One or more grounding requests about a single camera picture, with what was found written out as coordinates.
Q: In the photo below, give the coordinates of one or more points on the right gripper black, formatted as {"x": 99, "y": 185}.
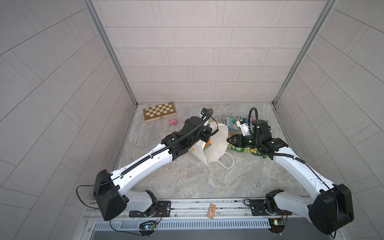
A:
{"x": 236, "y": 137}

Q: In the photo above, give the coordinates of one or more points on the orange fruit candy bag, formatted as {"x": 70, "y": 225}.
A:
{"x": 208, "y": 143}

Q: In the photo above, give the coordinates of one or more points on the green spring tea candy bag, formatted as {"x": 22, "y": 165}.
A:
{"x": 243, "y": 150}

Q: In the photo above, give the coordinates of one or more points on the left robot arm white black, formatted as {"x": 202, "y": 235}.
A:
{"x": 112, "y": 191}

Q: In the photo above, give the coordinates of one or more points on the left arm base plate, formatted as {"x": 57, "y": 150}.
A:
{"x": 160, "y": 208}

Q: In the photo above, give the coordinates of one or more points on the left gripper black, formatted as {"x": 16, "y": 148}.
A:
{"x": 205, "y": 132}

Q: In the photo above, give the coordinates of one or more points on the wooden chessboard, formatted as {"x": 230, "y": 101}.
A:
{"x": 159, "y": 112}

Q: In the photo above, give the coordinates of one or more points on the white paper bag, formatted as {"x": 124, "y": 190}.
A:
{"x": 217, "y": 149}

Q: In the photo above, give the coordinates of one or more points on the left controller board with LED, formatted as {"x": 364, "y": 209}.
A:
{"x": 147, "y": 228}

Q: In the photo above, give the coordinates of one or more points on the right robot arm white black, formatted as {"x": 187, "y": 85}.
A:
{"x": 329, "y": 206}

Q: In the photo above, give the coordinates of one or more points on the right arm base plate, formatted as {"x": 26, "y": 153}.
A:
{"x": 259, "y": 208}

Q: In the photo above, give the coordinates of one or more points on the small pink pig toy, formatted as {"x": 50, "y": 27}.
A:
{"x": 172, "y": 122}

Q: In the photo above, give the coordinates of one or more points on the right controller board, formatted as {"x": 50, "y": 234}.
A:
{"x": 277, "y": 226}

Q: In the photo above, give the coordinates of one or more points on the aluminium front rail frame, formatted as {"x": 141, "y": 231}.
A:
{"x": 192, "y": 213}

